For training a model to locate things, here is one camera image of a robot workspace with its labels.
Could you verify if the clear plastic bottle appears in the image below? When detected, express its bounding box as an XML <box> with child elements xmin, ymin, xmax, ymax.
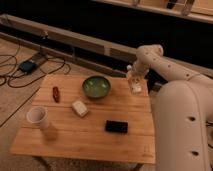
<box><xmin>126</xmin><ymin>65</ymin><xmax>142</xmax><ymax>94</ymax></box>

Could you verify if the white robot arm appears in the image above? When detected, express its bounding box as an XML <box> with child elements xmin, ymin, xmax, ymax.
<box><xmin>133</xmin><ymin>44</ymin><xmax>213</xmax><ymax>171</ymax></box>

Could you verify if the green ceramic bowl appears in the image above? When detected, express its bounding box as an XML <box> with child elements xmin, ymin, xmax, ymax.
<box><xmin>82</xmin><ymin>76</ymin><xmax>111</xmax><ymax>98</ymax></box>

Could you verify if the long wooden beam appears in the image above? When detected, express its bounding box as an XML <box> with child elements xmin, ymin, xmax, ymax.
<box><xmin>0</xmin><ymin>13</ymin><xmax>213</xmax><ymax>79</ymax></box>

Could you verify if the black rectangular box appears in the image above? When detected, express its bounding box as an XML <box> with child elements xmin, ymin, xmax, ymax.
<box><xmin>105</xmin><ymin>120</ymin><xmax>128</xmax><ymax>133</ymax></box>

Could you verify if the wooden table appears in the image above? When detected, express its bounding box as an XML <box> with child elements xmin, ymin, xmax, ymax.
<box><xmin>10</xmin><ymin>75</ymin><xmax>155</xmax><ymax>164</ymax></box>

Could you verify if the white rectangular block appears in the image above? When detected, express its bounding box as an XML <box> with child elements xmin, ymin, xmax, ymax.
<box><xmin>72</xmin><ymin>100</ymin><xmax>88</xmax><ymax>117</ymax></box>

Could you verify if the small red-brown object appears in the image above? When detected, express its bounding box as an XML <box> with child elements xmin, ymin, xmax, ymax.
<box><xmin>53</xmin><ymin>87</ymin><xmax>60</xmax><ymax>103</ymax></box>

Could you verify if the white paper cup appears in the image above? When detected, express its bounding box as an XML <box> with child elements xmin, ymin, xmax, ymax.
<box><xmin>26</xmin><ymin>106</ymin><xmax>50</xmax><ymax>130</ymax></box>

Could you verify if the black cable on floor left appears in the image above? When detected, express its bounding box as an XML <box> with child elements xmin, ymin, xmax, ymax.
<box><xmin>0</xmin><ymin>44</ymin><xmax>72</xmax><ymax>128</ymax></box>

